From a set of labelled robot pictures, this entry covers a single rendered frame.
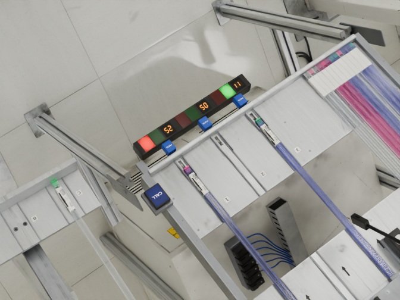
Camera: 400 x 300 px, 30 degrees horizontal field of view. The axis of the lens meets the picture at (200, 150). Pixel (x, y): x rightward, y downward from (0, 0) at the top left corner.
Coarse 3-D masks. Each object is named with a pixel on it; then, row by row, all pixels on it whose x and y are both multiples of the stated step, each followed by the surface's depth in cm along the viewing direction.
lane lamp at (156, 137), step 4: (152, 132) 182; (156, 132) 182; (160, 132) 182; (152, 136) 181; (156, 136) 181; (160, 136) 181; (152, 140) 181; (156, 140) 181; (160, 140) 181; (156, 144) 180
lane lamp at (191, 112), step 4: (188, 108) 185; (192, 108) 185; (188, 112) 185; (192, 112) 185; (196, 112) 185; (188, 116) 184; (192, 116) 184; (196, 116) 184; (200, 116) 184; (192, 120) 184
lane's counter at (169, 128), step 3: (168, 123) 183; (162, 126) 183; (165, 126) 183; (168, 126) 183; (171, 126) 183; (162, 129) 182; (165, 129) 182; (168, 129) 182; (171, 129) 182; (174, 129) 182; (165, 132) 182; (168, 132) 182; (171, 132) 182; (174, 132) 182; (165, 135) 182; (168, 135) 182
